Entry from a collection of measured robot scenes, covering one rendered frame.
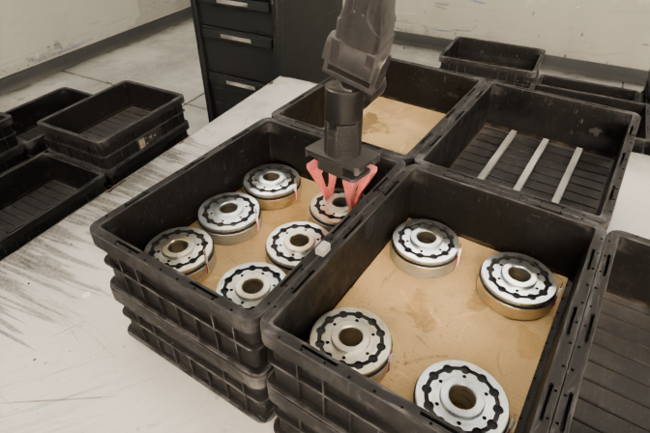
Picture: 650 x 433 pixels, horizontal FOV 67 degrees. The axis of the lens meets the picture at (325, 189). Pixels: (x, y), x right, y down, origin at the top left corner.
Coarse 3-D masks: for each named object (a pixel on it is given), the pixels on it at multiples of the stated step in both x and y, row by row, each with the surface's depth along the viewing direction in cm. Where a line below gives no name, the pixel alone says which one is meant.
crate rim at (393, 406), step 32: (384, 192) 74; (480, 192) 75; (352, 224) 68; (576, 224) 69; (320, 256) 63; (288, 288) 58; (576, 288) 58; (576, 320) 55; (288, 352) 52; (320, 352) 51; (352, 384) 48; (384, 416) 48; (416, 416) 46; (544, 416) 46
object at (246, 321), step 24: (264, 120) 93; (192, 168) 80; (144, 192) 74; (96, 240) 67; (120, 240) 65; (144, 264) 62; (168, 288) 61; (192, 288) 58; (216, 312) 57; (240, 312) 56; (264, 312) 56
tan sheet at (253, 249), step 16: (304, 192) 91; (288, 208) 87; (304, 208) 87; (192, 224) 84; (272, 224) 84; (256, 240) 80; (224, 256) 77; (240, 256) 77; (256, 256) 77; (224, 272) 75
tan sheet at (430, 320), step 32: (384, 256) 77; (480, 256) 77; (352, 288) 72; (384, 288) 72; (416, 288) 72; (448, 288) 72; (384, 320) 67; (416, 320) 67; (448, 320) 67; (480, 320) 67; (512, 320) 67; (544, 320) 67; (416, 352) 63; (448, 352) 63; (480, 352) 63; (512, 352) 63; (384, 384) 59; (512, 384) 59; (512, 416) 56
